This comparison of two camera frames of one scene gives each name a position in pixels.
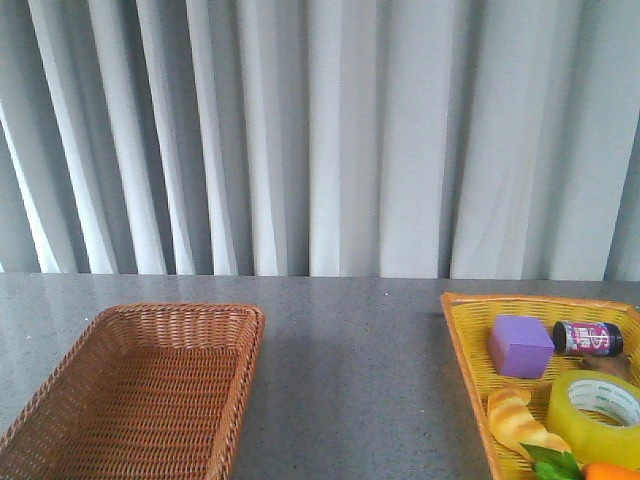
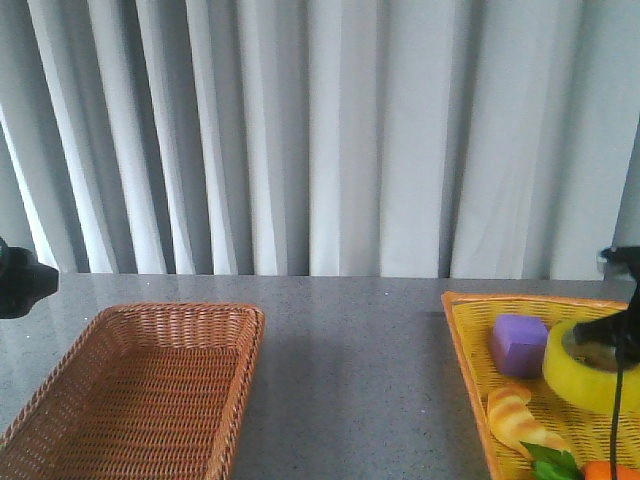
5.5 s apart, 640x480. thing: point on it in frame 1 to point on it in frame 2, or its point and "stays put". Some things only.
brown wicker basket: [146, 392] stays put
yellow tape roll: [595, 416] to [585, 388]
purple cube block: [520, 346] stays put
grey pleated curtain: [386, 139] stays put
